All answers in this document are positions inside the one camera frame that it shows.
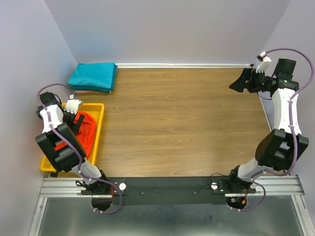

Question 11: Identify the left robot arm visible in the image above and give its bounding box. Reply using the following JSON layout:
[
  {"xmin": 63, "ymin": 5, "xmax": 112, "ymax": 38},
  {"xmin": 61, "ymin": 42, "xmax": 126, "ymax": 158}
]
[{"xmin": 35, "ymin": 92, "xmax": 113, "ymax": 194}]

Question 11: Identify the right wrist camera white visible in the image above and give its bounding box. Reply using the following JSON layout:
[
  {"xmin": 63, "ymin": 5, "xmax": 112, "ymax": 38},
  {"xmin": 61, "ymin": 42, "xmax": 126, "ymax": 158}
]
[{"xmin": 255, "ymin": 51, "xmax": 272, "ymax": 73}]

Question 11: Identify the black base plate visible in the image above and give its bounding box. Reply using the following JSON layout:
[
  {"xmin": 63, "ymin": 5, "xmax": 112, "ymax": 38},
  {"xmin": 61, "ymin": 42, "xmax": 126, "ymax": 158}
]
[{"xmin": 76, "ymin": 174, "xmax": 256, "ymax": 212}]

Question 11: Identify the yellow plastic bin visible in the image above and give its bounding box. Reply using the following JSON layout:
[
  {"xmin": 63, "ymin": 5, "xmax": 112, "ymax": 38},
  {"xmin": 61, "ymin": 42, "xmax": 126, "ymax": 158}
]
[{"xmin": 40, "ymin": 103, "xmax": 105, "ymax": 172}]

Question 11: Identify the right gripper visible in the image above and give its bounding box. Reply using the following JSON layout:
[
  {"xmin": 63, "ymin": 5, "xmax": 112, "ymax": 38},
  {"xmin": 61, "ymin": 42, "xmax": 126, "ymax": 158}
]
[{"xmin": 228, "ymin": 68, "xmax": 272, "ymax": 93}]

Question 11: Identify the pink folded t shirt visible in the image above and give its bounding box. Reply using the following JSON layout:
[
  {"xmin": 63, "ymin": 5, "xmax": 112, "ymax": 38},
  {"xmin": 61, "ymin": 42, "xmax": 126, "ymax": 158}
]
[{"xmin": 75, "ymin": 90, "xmax": 111, "ymax": 94}]

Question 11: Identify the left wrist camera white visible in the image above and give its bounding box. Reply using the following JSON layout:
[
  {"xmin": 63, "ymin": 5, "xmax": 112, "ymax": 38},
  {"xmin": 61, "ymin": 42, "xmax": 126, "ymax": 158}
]
[{"xmin": 64, "ymin": 99, "xmax": 83, "ymax": 114}]

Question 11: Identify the teal folded t shirt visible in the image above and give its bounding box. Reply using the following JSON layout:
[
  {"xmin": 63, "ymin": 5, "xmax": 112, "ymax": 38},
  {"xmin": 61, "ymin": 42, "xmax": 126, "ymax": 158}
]
[{"xmin": 68, "ymin": 62, "xmax": 118, "ymax": 89}]

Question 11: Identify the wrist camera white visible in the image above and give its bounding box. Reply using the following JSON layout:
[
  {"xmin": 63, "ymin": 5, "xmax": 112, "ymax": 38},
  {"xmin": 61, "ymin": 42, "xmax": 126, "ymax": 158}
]
[
  {"xmin": 64, "ymin": 99, "xmax": 83, "ymax": 114},
  {"xmin": 255, "ymin": 51, "xmax": 272, "ymax": 73}
]

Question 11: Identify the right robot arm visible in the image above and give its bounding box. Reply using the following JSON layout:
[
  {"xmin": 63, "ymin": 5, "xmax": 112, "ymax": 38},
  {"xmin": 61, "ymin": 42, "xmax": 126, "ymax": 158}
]
[{"xmin": 226, "ymin": 58, "xmax": 309, "ymax": 193}]

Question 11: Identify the aluminium frame rail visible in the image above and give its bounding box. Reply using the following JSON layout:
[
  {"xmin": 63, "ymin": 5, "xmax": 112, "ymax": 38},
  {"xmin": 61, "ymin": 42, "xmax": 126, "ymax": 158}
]
[{"xmin": 30, "ymin": 176, "xmax": 315, "ymax": 236}]

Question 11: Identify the orange t shirt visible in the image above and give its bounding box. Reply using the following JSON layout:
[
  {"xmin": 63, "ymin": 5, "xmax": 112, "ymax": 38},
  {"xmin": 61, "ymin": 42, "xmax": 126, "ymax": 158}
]
[{"xmin": 53, "ymin": 111, "xmax": 97, "ymax": 160}]

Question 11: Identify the white table edge strip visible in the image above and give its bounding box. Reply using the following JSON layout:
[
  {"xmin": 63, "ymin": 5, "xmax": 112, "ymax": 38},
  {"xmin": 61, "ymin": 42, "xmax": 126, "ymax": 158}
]
[{"xmin": 117, "ymin": 63, "xmax": 250, "ymax": 68}]

